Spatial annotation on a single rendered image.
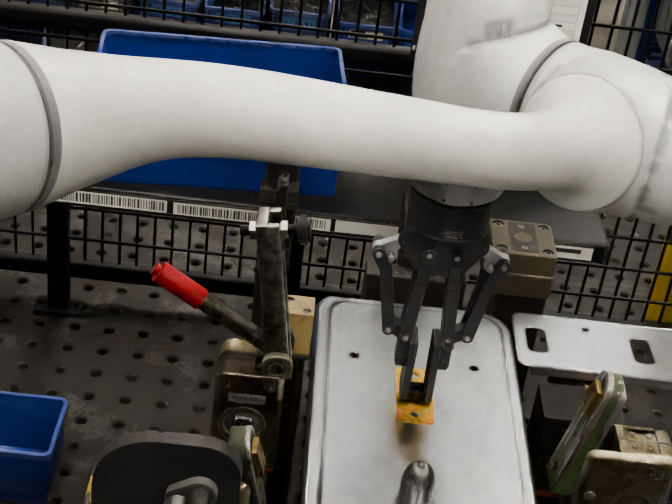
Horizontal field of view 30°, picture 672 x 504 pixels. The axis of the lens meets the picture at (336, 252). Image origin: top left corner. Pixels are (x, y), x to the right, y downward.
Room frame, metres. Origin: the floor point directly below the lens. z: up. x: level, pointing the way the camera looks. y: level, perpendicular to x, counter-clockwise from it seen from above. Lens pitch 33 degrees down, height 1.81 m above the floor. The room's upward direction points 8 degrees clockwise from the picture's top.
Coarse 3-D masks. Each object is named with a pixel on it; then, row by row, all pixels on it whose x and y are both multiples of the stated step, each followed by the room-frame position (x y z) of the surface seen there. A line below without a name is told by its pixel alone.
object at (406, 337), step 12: (432, 252) 0.97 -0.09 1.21; (420, 264) 0.97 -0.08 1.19; (432, 264) 0.97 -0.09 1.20; (420, 276) 0.97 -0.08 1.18; (408, 288) 1.00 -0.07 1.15; (420, 288) 0.97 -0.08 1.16; (408, 300) 0.98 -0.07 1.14; (420, 300) 0.97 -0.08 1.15; (408, 312) 0.97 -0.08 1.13; (408, 324) 0.97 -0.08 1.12; (408, 336) 0.97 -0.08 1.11
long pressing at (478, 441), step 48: (336, 336) 1.10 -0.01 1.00; (384, 336) 1.11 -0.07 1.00; (480, 336) 1.14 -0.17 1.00; (336, 384) 1.02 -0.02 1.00; (384, 384) 1.03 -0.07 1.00; (480, 384) 1.05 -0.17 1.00; (336, 432) 0.95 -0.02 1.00; (384, 432) 0.95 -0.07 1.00; (432, 432) 0.96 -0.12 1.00; (480, 432) 0.97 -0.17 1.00; (336, 480) 0.88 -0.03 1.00; (384, 480) 0.89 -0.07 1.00; (480, 480) 0.90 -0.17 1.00; (528, 480) 0.92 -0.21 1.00
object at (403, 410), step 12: (396, 372) 1.02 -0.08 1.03; (420, 372) 1.02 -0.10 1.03; (396, 384) 1.00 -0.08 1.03; (420, 384) 0.99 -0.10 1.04; (396, 396) 0.98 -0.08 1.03; (408, 396) 0.98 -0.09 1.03; (420, 396) 0.98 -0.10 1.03; (396, 408) 0.96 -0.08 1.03; (408, 408) 0.96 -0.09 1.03; (420, 408) 0.97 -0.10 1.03; (432, 408) 0.97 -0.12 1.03; (408, 420) 0.95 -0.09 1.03; (420, 420) 0.95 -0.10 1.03; (432, 420) 0.95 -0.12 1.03
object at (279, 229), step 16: (272, 208) 1.00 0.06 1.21; (256, 224) 0.97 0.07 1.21; (272, 224) 0.97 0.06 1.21; (288, 224) 0.98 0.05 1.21; (304, 224) 0.97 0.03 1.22; (256, 240) 0.96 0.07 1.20; (272, 240) 0.96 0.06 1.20; (304, 240) 0.97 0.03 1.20; (272, 256) 0.96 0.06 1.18; (272, 272) 0.96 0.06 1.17; (272, 288) 0.96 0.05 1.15; (272, 304) 0.96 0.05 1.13; (272, 320) 0.96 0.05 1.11; (288, 320) 0.99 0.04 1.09; (272, 336) 0.96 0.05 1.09; (288, 336) 0.99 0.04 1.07; (288, 352) 0.97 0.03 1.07
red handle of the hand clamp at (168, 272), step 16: (160, 272) 0.97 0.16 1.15; (176, 272) 0.97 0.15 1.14; (176, 288) 0.97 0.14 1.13; (192, 288) 0.97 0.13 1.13; (192, 304) 0.97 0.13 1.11; (208, 304) 0.97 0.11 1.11; (224, 304) 0.98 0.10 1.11; (224, 320) 0.97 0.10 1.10; (240, 320) 0.98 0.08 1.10; (240, 336) 0.97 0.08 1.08; (256, 336) 0.97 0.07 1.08
